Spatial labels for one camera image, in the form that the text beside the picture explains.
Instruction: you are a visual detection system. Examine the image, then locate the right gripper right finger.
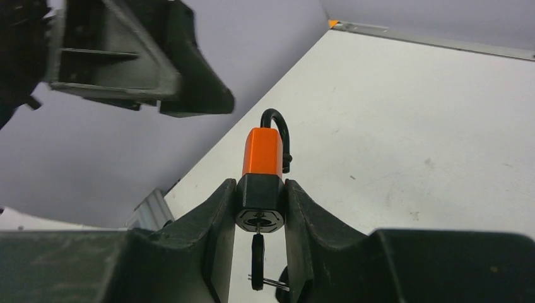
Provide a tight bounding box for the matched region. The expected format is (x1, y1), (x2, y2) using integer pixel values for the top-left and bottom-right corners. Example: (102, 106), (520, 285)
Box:
(285, 180), (534, 302)

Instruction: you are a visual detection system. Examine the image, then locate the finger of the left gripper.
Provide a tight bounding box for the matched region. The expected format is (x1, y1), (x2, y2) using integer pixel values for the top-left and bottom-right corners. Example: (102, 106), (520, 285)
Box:
(126, 0), (235, 118)

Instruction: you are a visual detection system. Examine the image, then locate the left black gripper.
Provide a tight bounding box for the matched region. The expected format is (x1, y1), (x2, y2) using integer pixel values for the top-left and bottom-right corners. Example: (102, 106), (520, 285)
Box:
(1, 0), (181, 128)

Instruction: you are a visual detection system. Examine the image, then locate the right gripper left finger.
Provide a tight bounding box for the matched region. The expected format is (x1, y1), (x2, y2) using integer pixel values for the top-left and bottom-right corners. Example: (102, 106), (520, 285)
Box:
(1, 179), (237, 302)

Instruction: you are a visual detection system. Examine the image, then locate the black head orange padlock key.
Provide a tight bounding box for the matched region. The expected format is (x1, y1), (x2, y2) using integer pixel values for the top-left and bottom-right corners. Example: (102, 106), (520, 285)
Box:
(248, 223), (290, 292)

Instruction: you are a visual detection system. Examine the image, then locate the orange padlock with key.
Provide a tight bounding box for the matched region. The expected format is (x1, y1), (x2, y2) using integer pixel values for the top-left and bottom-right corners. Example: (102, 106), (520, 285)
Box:
(235, 109), (293, 233)

